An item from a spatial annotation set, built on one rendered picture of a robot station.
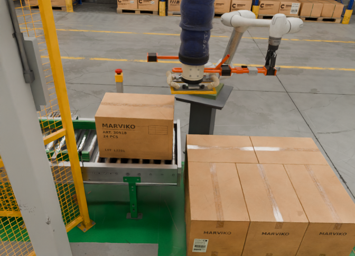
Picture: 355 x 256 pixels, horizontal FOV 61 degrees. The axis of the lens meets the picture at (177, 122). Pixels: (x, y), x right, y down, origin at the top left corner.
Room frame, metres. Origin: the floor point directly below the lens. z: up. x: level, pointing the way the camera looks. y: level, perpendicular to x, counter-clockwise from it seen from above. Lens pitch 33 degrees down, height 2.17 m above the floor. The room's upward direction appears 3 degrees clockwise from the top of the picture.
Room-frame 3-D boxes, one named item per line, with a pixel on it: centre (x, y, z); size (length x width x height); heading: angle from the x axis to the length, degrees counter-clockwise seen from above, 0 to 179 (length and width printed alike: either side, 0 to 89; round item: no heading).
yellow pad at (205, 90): (2.05, -0.11, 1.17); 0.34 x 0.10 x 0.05; 96
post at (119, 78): (2.62, 0.57, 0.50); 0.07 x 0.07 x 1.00; 2
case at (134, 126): (2.14, 0.33, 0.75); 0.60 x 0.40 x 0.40; 91
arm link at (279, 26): (2.22, -0.70, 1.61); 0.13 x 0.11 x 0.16; 120
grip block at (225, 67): (2.17, -0.35, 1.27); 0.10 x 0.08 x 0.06; 6
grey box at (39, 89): (1.20, 0.69, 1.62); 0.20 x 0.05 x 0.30; 92
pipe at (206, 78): (2.14, -0.10, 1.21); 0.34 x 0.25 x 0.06; 96
